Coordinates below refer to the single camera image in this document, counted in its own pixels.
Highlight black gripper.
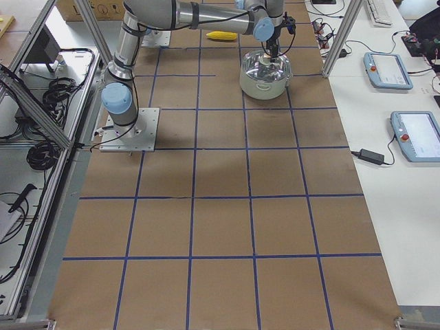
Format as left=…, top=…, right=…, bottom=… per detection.
left=266, top=15, right=296, bottom=63

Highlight glass pot lid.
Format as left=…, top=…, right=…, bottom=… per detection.
left=241, top=49, right=292, bottom=83

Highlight yellow corn cob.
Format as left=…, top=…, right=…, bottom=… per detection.
left=206, top=31, right=238, bottom=42

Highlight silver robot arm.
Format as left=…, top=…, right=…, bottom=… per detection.
left=100, top=1, right=296, bottom=149

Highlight pale green cooking pot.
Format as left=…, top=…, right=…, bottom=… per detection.
left=239, top=71, right=292, bottom=100

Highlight small circuit board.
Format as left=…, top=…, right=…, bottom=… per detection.
left=311, top=20, right=324, bottom=35
left=316, top=32, right=334, bottom=50

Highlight white keyboard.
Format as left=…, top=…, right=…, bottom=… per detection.
left=364, top=0, right=393, bottom=28

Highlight far teach pendant tablet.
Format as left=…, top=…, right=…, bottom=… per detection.
left=363, top=52, right=413, bottom=90

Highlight teach pendant tablet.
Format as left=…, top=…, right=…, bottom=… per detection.
left=363, top=52, right=413, bottom=90
left=390, top=111, right=439, bottom=162

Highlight black power adapter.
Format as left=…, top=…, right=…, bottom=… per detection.
left=357, top=148, right=384, bottom=165

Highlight near teach pendant tablet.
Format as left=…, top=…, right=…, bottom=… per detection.
left=390, top=111, right=439, bottom=162

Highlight cardboard box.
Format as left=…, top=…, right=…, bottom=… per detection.
left=56, top=0, right=125, bottom=22

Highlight aluminium frame post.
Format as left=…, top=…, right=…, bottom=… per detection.
left=322, top=0, right=363, bottom=78

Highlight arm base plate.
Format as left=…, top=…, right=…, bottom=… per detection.
left=141, top=30, right=171, bottom=47
left=98, top=108, right=160, bottom=152

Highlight coiled black cables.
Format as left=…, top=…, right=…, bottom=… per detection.
left=26, top=141, right=59, bottom=171

